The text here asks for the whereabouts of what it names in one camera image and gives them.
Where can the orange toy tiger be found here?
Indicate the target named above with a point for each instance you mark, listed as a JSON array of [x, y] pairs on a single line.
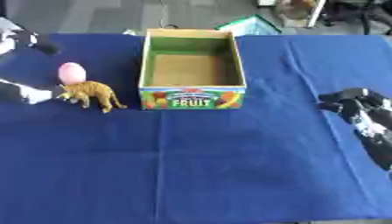
[[94, 90]]

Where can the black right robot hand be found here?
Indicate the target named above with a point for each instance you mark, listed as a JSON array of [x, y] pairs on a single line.
[[365, 113]]

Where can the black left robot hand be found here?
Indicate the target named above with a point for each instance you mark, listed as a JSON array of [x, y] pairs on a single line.
[[25, 94]]

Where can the white pole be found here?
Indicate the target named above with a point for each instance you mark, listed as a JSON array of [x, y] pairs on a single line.
[[316, 13]]

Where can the green and white bag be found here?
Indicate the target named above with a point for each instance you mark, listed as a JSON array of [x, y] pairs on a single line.
[[251, 26]]

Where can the cardboard box with green inside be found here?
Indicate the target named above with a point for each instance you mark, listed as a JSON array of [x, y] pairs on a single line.
[[192, 99]]

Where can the black chair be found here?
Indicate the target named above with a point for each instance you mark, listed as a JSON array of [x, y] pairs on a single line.
[[363, 11]]

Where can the brown bag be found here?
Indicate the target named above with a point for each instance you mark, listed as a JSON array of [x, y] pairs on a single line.
[[295, 10]]

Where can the pink toy egg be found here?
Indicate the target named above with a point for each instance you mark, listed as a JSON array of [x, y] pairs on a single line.
[[71, 73]]

